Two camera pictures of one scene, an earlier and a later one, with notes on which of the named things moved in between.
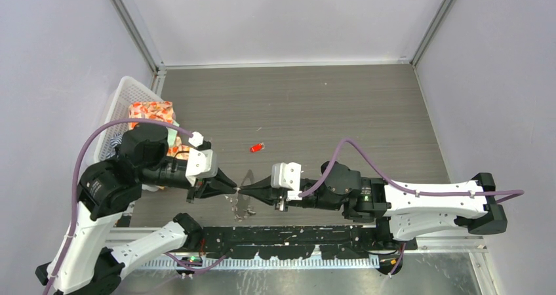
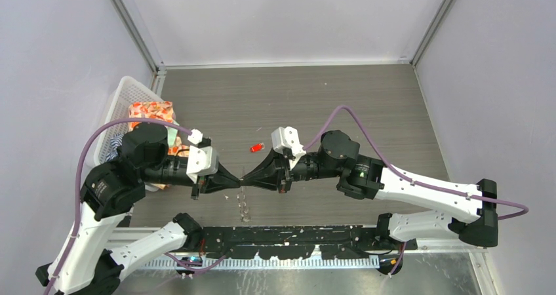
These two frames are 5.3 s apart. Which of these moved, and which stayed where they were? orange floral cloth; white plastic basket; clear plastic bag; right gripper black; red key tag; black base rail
Moved: right gripper black; clear plastic bag
Stayed: red key tag; orange floral cloth; white plastic basket; black base rail
